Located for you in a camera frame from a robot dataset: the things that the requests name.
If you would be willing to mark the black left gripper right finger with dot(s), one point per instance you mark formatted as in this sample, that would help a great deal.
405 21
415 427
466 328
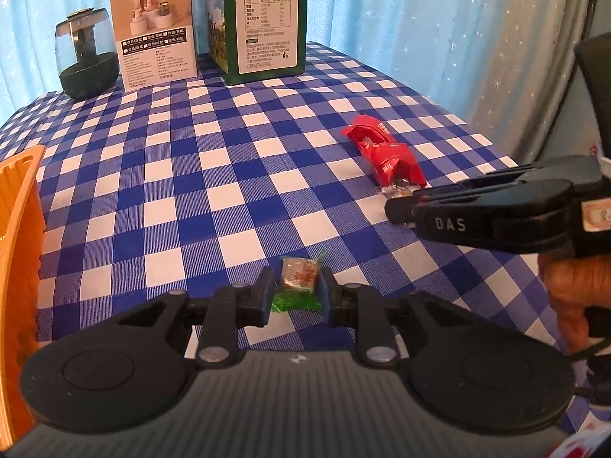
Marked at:
464 369

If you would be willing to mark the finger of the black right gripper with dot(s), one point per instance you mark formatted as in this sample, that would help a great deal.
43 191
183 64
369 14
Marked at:
513 200
577 169

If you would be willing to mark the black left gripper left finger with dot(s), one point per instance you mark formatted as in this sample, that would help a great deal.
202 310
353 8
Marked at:
130 368

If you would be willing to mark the red snack pack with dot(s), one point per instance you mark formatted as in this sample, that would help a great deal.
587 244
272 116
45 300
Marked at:
394 166

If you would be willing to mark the green candy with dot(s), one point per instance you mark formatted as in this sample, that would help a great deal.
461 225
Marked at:
297 289

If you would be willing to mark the right human hand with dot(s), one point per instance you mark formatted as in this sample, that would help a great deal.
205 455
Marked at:
574 284

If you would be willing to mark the grey curtain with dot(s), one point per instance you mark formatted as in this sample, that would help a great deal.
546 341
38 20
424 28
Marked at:
549 71

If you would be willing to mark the blue star curtain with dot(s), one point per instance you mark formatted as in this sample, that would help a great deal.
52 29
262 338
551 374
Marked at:
484 60

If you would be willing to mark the blue white checkered tablecloth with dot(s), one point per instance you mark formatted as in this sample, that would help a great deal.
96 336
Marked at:
198 183

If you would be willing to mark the orange plastic tray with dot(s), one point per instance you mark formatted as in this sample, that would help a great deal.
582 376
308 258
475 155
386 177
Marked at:
22 233

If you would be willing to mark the dark green glass humidifier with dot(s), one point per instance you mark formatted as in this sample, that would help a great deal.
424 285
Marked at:
86 54

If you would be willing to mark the green milk carton box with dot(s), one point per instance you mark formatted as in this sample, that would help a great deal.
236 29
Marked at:
256 40

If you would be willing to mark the white humidifier product box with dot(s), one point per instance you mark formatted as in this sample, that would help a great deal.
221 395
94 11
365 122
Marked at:
155 41

